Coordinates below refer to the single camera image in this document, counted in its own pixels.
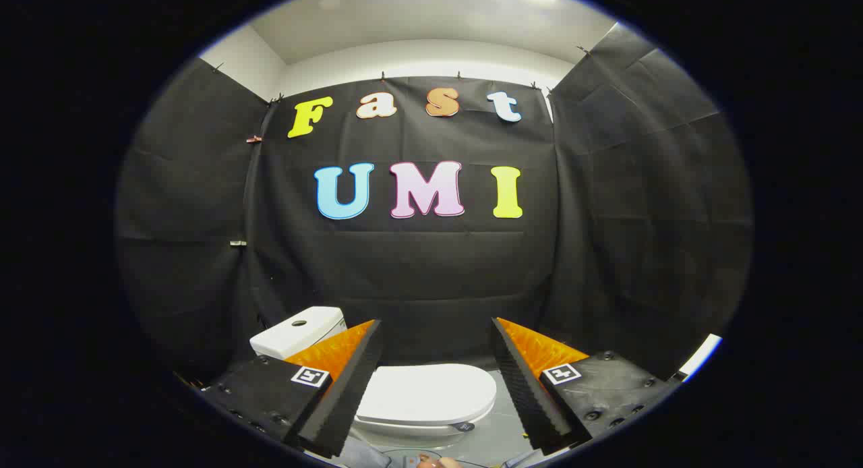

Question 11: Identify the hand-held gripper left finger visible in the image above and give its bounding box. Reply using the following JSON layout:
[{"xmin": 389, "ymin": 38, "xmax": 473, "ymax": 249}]
[{"xmin": 201, "ymin": 318, "xmax": 384, "ymax": 459}]

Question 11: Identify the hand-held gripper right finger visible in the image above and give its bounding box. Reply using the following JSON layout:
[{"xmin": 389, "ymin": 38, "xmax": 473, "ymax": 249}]
[{"xmin": 490, "ymin": 316, "xmax": 680, "ymax": 457}]

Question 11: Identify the white toilet bowl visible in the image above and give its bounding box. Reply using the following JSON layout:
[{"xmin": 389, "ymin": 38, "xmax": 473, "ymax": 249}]
[{"xmin": 352, "ymin": 414, "xmax": 476, "ymax": 450}]

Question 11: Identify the white toilet tank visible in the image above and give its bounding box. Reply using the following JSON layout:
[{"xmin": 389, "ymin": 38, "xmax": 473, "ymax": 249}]
[{"xmin": 249, "ymin": 306, "xmax": 349, "ymax": 361}]

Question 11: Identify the black backdrop cloth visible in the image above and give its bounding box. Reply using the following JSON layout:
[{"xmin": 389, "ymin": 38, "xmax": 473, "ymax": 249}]
[{"xmin": 115, "ymin": 23, "xmax": 754, "ymax": 388}]

